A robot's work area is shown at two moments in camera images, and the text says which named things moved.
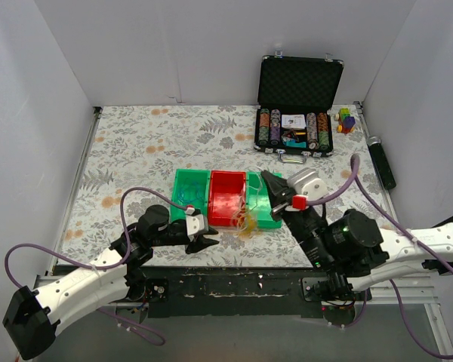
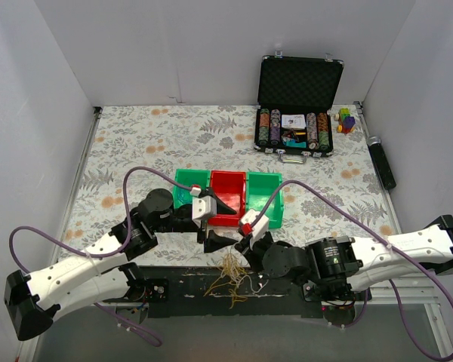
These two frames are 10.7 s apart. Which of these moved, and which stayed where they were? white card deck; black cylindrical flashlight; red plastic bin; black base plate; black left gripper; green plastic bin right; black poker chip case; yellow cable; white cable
Moved: white cable; yellow cable; black left gripper
Stayed: black base plate; green plastic bin right; white card deck; black cylindrical flashlight; black poker chip case; red plastic bin
